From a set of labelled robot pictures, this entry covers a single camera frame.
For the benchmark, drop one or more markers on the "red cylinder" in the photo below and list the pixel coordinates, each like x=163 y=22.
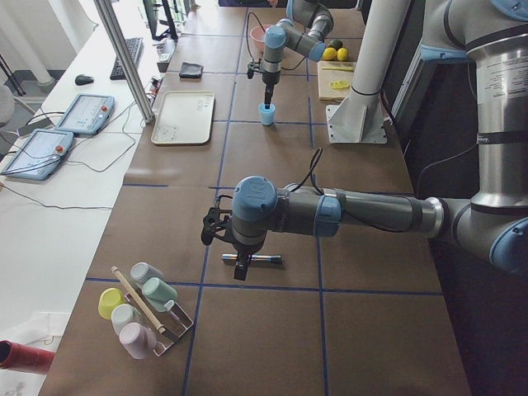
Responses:
x=23 y=358

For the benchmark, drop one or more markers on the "grey-white cup upper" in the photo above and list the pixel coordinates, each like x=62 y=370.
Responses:
x=142 y=272

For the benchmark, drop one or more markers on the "grey folded cloth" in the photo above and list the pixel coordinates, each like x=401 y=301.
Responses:
x=191 y=70

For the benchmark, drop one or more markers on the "aluminium frame post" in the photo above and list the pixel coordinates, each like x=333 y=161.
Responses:
x=112 y=27

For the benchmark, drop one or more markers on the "yellow lemon near avocado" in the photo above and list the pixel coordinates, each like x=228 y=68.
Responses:
x=329 y=54

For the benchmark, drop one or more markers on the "blue teach pendant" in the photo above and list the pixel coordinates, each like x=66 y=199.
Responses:
x=87 y=114
x=40 y=155

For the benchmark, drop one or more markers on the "metal cup rack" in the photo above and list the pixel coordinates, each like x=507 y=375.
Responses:
x=170 y=325

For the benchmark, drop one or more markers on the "lemon slices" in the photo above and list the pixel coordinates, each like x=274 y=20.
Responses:
x=339 y=85

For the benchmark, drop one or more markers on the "green cup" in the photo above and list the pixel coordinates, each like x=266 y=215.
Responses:
x=157 y=292

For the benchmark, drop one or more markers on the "blue teach pendant far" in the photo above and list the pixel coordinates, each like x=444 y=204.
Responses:
x=87 y=114

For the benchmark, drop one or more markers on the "yellow cup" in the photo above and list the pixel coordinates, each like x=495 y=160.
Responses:
x=109 y=299

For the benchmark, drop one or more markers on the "white pole mount base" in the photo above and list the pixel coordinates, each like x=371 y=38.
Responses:
x=358 y=119

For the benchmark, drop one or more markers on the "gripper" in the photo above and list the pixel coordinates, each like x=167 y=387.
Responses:
x=244 y=251
x=270 y=78

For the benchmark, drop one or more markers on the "bamboo cutting board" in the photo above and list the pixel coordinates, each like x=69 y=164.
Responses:
x=327 y=76

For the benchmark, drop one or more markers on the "yellow lemon outer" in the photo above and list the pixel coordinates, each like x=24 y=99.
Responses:
x=342 y=54

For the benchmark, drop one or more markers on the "white cup lower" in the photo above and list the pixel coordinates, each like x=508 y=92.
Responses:
x=122 y=315

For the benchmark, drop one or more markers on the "black computer mouse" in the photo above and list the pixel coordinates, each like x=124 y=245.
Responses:
x=82 y=80

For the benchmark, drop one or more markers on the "pink bowl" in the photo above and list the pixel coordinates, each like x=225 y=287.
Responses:
x=257 y=34

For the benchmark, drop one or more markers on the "black monitor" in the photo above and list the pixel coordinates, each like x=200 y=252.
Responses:
x=160 y=30

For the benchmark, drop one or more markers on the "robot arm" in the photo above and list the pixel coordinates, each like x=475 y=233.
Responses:
x=492 y=225
x=304 y=30

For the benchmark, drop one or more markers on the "yellow plastic knife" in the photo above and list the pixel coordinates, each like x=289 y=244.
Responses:
x=348 y=69

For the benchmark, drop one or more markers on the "steel muddler black tip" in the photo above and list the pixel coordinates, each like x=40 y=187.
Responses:
x=272 y=259

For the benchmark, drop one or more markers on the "cream bear tray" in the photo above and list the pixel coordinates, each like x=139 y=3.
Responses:
x=184 y=118

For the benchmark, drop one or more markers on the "pink cup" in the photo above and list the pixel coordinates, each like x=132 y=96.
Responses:
x=138 y=340

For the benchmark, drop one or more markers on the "blue teach pendant near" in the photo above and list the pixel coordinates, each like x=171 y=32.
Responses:
x=40 y=155

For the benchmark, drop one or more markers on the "blue plastic cup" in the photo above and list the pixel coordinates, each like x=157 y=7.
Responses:
x=267 y=113

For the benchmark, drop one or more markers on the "green avocado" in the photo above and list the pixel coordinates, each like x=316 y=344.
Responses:
x=336 y=44

